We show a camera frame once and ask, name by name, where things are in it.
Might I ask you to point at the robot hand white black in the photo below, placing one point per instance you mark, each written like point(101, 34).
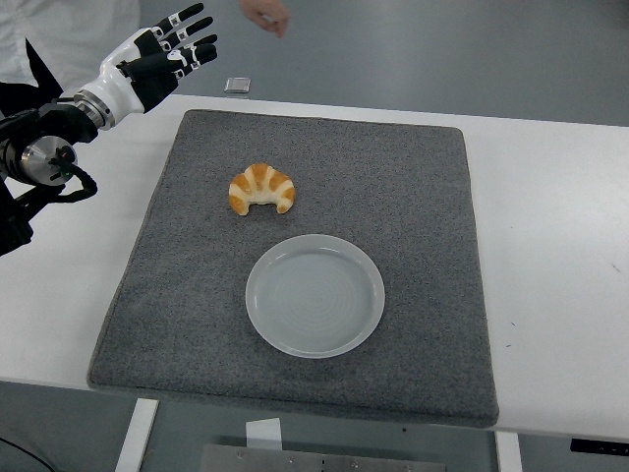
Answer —
point(120, 88)

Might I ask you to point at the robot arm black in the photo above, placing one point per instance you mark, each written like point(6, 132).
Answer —
point(44, 157)

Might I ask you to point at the round grey plate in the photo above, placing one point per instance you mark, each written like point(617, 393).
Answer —
point(314, 300)

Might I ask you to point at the white table leg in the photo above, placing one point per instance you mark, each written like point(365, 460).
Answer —
point(135, 437)
point(508, 452)

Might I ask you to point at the grey felt mat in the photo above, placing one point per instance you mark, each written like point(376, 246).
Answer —
point(393, 196)

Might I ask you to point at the croissant bread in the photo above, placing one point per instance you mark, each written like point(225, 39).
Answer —
point(256, 179)

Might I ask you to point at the small silver square floor fixture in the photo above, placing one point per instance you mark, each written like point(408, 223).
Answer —
point(238, 85)

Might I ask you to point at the person's hand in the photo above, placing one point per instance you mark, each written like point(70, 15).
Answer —
point(268, 17)

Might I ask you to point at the grey metal plate with screws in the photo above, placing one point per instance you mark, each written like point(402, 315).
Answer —
point(319, 459)

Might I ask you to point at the black table control panel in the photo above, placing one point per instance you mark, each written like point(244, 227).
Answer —
point(599, 445)

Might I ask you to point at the person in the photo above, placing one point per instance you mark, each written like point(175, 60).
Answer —
point(74, 29)

